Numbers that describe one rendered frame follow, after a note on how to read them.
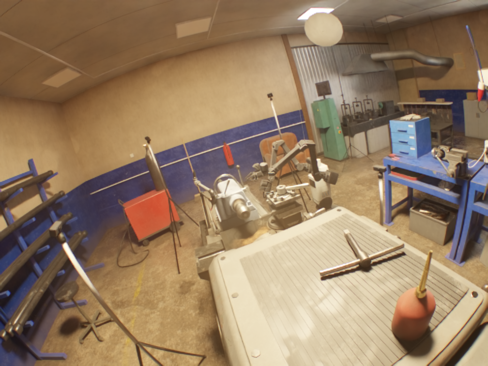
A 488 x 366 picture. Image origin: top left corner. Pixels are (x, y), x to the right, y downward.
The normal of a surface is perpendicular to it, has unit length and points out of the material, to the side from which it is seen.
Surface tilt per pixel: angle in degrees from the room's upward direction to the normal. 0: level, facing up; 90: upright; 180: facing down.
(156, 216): 90
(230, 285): 0
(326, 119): 90
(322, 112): 90
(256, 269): 0
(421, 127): 90
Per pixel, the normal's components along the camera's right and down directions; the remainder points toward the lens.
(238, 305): -0.26, -0.92
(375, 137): 0.25, 0.24
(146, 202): 0.55, 0.11
